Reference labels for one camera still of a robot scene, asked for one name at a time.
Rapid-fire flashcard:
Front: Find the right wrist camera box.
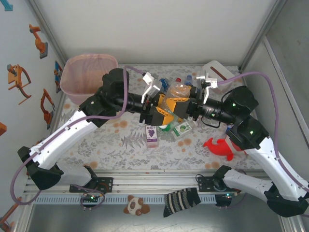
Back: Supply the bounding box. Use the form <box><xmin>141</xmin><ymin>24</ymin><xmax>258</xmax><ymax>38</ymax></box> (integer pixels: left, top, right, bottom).
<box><xmin>196</xmin><ymin>70</ymin><xmax>219</xmax><ymax>102</ymax></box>

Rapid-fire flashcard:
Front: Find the grape juice bottle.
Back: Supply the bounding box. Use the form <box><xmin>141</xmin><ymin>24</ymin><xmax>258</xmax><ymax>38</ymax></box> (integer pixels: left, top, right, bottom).
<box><xmin>144</xmin><ymin>125</ymin><xmax>160</xmax><ymax>148</ymax></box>

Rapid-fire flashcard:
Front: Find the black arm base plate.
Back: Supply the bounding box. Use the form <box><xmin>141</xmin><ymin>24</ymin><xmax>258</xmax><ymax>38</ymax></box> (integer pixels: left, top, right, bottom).
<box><xmin>69</xmin><ymin>177</ymin><xmax>114</xmax><ymax>193</ymax></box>
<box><xmin>197</xmin><ymin>175</ymin><xmax>242</xmax><ymax>193</ymax></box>

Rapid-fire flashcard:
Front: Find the crushed blue label bottle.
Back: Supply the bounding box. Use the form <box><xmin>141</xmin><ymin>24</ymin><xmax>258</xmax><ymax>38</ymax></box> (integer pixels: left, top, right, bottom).
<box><xmin>159</xmin><ymin>77</ymin><xmax>171</xmax><ymax>91</ymax></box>

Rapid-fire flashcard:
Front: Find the red toothy monster toy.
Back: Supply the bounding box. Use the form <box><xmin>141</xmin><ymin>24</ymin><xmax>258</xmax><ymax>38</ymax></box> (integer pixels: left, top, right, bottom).
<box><xmin>229</xmin><ymin>141</ymin><xmax>248</xmax><ymax>155</ymax></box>

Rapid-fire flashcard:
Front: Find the white tissue box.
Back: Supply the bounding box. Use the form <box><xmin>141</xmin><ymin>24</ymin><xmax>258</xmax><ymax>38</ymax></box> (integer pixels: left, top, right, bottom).
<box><xmin>201</xmin><ymin>59</ymin><xmax>236</xmax><ymax>94</ymax></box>

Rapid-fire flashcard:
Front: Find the beige bin with pink liner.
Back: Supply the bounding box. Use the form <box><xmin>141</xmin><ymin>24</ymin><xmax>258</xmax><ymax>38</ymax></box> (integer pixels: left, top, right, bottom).
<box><xmin>59</xmin><ymin>53</ymin><xmax>118</xmax><ymax>106</ymax></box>

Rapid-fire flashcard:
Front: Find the brown white panda plush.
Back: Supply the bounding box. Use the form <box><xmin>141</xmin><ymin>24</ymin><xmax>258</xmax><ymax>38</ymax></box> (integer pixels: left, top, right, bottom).
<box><xmin>123</xmin><ymin>194</ymin><xmax>151</xmax><ymax>216</ymax></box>

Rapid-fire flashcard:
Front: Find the red shark toy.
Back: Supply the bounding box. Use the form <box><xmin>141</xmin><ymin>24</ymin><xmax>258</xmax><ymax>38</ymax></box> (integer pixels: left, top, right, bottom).
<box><xmin>203</xmin><ymin>137</ymin><xmax>235</xmax><ymax>161</ymax></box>

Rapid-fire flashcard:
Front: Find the aluminium frame post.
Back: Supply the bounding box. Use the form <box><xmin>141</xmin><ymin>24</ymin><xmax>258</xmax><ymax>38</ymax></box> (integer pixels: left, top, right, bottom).
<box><xmin>28</xmin><ymin>0</ymin><xmax>64</xmax><ymax>58</ymax></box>
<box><xmin>238</xmin><ymin>0</ymin><xmax>290</xmax><ymax>72</ymax></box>

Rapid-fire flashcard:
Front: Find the white slotted cable tray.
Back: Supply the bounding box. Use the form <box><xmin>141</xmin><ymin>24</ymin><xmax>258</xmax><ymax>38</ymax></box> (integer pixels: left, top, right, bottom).
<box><xmin>32</xmin><ymin>195</ymin><xmax>218</xmax><ymax>205</ymax></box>

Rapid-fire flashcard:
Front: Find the lime label clear bottle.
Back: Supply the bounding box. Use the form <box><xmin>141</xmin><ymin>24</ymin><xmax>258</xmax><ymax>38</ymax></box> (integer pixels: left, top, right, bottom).
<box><xmin>171</xmin><ymin>120</ymin><xmax>199</xmax><ymax>140</ymax></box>

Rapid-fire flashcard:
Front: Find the blue orange wall decal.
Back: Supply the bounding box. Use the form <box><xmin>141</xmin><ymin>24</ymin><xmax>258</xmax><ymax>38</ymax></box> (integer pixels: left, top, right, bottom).
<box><xmin>54</xmin><ymin>60</ymin><xmax>64</xmax><ymax>94</ymax></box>

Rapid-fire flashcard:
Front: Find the aluminium rail beam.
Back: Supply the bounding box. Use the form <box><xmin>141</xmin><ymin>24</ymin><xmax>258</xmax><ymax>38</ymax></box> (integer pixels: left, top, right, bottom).
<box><xmin>23</xmin><ymin>169</ymin><xmax>292</xmax><ymax>195</ymax></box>

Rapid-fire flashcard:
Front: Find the black white striped sock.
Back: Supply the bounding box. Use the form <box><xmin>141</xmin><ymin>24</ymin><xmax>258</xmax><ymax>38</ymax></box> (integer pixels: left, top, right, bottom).
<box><xmin>163</xmin><ymin>187</ymin><xmax>202</xmax><ymax>218</ymax></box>

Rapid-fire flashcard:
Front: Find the small lit circuit board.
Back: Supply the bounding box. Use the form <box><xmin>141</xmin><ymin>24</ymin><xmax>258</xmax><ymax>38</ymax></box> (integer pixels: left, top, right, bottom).
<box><xmin>81</xmin><ymin>193</ymin><xmax>99</xmax><ymax>203</ymax></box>
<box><xmin>216</xmin><ymin>193</ymin><xmax>234</xmax><ymax>206</ymax></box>

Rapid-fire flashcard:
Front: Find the grey side panel bar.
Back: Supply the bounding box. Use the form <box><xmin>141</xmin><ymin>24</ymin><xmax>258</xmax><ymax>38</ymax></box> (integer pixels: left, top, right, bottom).
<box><xmin>263</xmin><ymin>36</ymin><xmax>309</xmax><ymax>148</ymax></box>

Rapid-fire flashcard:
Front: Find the green plastic soda bottle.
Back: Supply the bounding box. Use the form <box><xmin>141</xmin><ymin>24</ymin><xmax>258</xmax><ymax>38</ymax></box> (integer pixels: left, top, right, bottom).
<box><xmin>158</xmin><ymin>123</ymin><xmax>174</xmax><ymax>132</ymax></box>

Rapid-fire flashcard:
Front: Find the floral tablecloth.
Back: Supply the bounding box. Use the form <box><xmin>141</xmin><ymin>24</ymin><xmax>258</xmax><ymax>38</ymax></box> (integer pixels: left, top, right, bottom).
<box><xmin>52</xmin><ymin>64</ymin><xmax>266</xmax><ymax>171</ymax></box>

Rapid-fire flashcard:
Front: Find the amber tea bottle red label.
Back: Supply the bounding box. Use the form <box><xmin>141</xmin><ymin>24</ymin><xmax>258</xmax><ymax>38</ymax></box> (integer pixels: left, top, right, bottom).
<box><xmin>161</xmin><ymin>81</ymin><xmax>193</xmax><ymax>116</ymax></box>

